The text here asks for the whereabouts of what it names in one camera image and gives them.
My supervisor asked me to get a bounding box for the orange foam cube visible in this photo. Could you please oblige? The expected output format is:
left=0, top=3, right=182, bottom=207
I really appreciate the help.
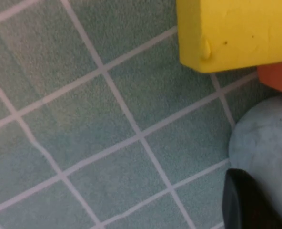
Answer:
left=257, top=58, right=282, bottom=97

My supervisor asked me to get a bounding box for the green checked tablecloth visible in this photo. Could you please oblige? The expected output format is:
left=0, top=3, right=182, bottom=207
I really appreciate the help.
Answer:
left=0, top=0, right=282, bottom=229

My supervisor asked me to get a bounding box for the yellow foam cube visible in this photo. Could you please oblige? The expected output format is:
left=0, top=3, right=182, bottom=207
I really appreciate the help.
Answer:
left=176, top=0, right=282, bottom=73

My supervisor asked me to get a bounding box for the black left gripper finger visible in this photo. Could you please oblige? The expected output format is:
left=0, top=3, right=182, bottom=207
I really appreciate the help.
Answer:
left=222, top=168, right=282, bottom=229

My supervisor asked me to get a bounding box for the blue plastic cup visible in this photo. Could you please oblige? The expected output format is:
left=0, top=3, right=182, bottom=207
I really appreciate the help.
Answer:
left=228, top=95, right=282, bottom=229

